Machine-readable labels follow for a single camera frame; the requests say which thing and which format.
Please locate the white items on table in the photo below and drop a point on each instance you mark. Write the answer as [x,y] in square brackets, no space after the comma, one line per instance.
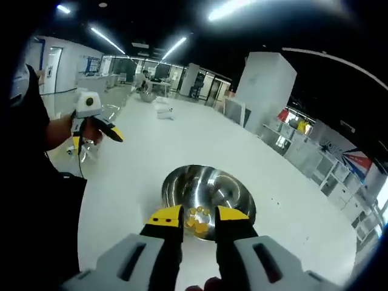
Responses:
[165,114]

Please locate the yellow container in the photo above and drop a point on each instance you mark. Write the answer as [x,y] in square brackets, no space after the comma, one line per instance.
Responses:
[301,125]

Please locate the red container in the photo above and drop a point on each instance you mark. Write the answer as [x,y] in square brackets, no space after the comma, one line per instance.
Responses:
[283,115]

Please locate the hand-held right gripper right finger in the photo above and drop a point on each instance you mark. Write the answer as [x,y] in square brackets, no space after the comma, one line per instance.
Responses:
[233,239]

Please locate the person's right hand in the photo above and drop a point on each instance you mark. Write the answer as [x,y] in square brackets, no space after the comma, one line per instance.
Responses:
[213,285]

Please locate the white square pillar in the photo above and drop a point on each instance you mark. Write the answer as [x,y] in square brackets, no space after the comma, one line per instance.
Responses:
[266,91]

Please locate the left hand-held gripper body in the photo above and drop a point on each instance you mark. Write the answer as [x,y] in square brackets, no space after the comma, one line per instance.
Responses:
[88,107]

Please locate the red blue wall poster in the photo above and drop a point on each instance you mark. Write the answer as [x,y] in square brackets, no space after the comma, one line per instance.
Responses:
[354,160]

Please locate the stainless steel bowl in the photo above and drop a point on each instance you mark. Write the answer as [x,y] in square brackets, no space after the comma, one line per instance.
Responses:
[212,188]

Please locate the person's left hand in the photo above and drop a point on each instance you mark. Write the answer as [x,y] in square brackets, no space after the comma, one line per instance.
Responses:
[91,135]

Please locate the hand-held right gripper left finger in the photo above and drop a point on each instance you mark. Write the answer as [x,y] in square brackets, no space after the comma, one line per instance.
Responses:
[163,239]

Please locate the curved ceiling light band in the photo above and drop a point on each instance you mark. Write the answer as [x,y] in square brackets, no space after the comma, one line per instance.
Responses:
[333,59]

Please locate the white framed board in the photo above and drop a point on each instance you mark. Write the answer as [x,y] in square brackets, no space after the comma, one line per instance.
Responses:
[235,110]

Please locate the white chair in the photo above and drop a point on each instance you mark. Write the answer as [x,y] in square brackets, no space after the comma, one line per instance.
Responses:
[88,150]

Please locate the person's black clothed torso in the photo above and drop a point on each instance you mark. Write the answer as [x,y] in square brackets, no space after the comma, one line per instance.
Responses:
[30,197]

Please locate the ceiling light strip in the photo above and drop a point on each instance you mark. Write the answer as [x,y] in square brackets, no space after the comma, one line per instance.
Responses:
[107,40]
[174,48]

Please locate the group of yellow QQ candies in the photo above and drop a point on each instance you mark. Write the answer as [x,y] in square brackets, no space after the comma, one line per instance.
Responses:
[198,225]

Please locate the long bright ceiling light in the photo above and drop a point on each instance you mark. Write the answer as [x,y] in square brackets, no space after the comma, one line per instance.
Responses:
[228,10]

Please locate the white storage shelving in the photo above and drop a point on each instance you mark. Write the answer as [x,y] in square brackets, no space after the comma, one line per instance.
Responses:
[333,169]

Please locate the spare metal bowl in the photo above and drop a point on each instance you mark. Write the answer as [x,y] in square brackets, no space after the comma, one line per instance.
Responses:
[147,97]

